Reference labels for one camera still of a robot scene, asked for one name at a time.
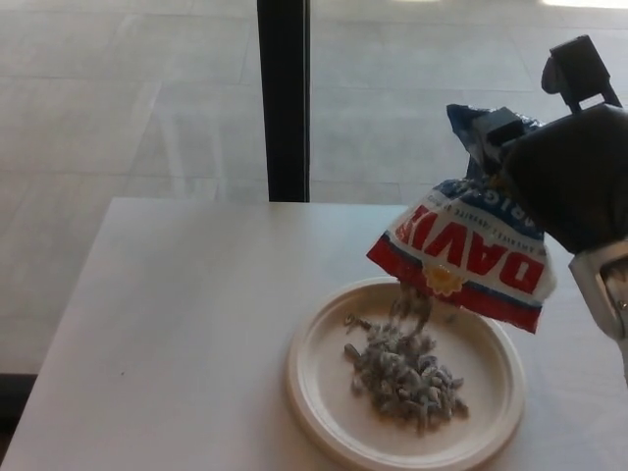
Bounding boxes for black vertical window frame post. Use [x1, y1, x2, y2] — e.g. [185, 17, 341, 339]
[256, 0, 312, 203]

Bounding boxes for pile of sunflower seeds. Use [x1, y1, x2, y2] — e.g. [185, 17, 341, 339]
[340, 283, 471, 439]

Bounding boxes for round beige paper plate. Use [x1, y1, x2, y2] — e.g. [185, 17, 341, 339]
[286, 277, 527, 468]

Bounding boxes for red white blue seed bag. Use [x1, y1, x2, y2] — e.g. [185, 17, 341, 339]
[366, 102, 559, 336]

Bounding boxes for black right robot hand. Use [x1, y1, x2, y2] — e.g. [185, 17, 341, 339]
[472, 46, 628, 257]

